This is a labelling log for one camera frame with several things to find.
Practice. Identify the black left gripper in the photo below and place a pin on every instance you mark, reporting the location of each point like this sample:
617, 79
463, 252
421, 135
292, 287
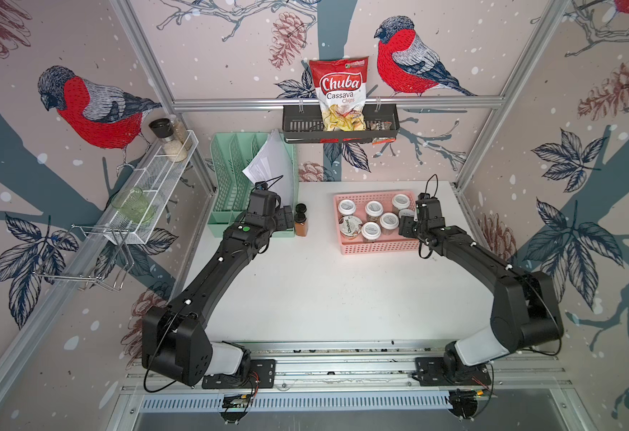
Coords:
285, 216

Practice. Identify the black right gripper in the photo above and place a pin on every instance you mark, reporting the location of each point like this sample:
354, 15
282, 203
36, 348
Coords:
404, 226

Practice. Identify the green white-lid yogurt cup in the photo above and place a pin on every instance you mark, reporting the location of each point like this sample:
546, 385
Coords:
406, 212

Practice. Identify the brown foil-lid yogurt cup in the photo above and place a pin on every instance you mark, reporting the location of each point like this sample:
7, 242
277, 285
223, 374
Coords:
350, 227

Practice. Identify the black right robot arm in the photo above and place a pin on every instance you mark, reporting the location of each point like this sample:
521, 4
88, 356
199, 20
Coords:
524, 311

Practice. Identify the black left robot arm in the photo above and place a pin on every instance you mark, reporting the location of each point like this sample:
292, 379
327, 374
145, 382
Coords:
174, 339

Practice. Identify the pink plastic basket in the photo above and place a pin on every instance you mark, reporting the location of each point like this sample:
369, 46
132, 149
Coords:
385, 243

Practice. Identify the orange spice jar black lid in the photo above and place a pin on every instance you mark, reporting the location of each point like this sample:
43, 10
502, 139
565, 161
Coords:
301, 226

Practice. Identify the white paper stack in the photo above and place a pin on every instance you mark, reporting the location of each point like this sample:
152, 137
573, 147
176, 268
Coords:
274, 164

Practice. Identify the green plastic file organizer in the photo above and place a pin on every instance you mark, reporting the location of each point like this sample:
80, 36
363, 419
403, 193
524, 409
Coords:
231, 153

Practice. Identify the black-lid spice jar on shelf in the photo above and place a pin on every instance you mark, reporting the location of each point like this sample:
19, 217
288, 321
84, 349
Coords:
172, 146

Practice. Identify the green glass cup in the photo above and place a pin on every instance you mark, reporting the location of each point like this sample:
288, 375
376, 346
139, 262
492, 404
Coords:
133, 204

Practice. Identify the red Chuba cassava chips bag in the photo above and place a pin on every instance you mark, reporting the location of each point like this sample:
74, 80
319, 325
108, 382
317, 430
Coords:
341, 90

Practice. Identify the black wall-mounted basket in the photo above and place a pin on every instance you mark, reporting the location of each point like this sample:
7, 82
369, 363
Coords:
305, 126

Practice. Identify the white wire wall shelf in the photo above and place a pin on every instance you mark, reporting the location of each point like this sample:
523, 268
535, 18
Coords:
158, 176

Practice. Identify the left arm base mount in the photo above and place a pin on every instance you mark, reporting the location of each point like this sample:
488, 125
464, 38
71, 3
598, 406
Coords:
232, 367

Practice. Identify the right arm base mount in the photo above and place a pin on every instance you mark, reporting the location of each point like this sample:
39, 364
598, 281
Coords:
471, 386

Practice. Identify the chrome wire rack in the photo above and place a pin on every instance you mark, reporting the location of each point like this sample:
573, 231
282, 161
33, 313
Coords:
102, 260

